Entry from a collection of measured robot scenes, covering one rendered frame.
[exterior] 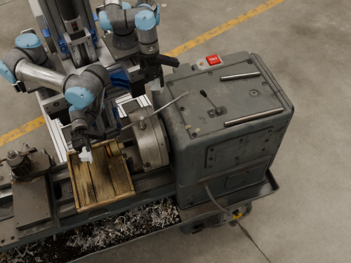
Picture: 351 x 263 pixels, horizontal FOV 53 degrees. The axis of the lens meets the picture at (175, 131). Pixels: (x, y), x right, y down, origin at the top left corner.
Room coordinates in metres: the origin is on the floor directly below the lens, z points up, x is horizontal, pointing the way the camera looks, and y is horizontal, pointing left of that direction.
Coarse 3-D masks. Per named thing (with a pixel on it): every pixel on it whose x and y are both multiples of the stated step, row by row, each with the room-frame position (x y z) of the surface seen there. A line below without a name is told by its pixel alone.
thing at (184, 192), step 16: (256, 160) 0.92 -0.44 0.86; (272, 160) 0.96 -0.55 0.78; (208, 176) 0.84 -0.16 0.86; (224, 176) 0.86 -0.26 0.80; (240, 176) 0.89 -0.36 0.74; (256, 176) 0.92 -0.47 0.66; (192, 192) 0.81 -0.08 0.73; (224, 192) 0.87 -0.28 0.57; (192, 224) 0.83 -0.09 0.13; (208, 224) 0.85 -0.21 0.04
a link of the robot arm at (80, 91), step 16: (0, 64) 1.21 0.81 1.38; (16, 64) 1.21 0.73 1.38; (32, 64) 1.22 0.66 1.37; (16, 80) 1.18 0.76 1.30; (32, 80) 1.14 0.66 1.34; (48, 80) 1.11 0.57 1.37; (64, 80) 1.08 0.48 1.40; (80, 80) 1.07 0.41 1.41; (96, 80) 1.08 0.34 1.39; (64, 96) 1.04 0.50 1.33; (80, 96) 0.99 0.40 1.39; (96, 96) 1.04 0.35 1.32
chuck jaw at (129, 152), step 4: (124, 148) 0.89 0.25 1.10; (128, 148) 0.89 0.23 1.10; (132, 148) 0.89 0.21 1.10; (136, 148) 0.89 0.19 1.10; (124, 152) 0.87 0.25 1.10; (128, 152) 0.86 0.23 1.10; (132, 152) 0.86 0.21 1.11; (136, 152) 0.86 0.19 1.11; (124, 156) 0.86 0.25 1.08; (128, 156) 0.84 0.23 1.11; (132, 156) 0.84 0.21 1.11; (136, 156) 0.84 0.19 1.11; (140, 156) 0.84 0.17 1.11; (128, 160) 0.83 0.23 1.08; (132, 160) 0.84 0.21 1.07; (136, 160) 0.82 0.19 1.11; (140, 160) 0.82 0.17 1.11; (136, 164) 0.80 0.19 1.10; (140, 164) 0.80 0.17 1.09; (144, 164) 0.80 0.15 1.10; (148, 164) 0.80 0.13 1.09
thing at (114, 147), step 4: (112, 140) 0.94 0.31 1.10; (116, 140) 0.95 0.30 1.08; (108, 144) 0.92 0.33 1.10; (112, 144) 0.91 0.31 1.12; (116, 144) 0.90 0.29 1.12; (120, 144) 0.91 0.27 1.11; (108, 148) 0.89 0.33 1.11; (112, 148) 0.89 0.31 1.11; (116, 148) 0.89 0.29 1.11; (120, 148) 0.89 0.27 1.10; (108, 152) 0.87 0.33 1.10; (112, 152) 0.87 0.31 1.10; (116, 152) 0.87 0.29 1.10; (120, 152) 0.87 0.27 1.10; (108, 156) 0.86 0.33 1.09; (112, 156) 0.87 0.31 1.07; (116, 156) 0.87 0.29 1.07
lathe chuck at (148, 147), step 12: (144, 108) 1.04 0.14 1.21; (132, 120) 0.96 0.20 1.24; (144, 120) 0.96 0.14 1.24; (144, 132) 0.90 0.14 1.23; (144, 144) 0.85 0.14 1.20; (156, 144) 0.85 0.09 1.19; (144, 156) 0.81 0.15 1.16; (156, 156) 0.82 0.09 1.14; (144, 168) 0.79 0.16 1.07; (156, 168) 0.82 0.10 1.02
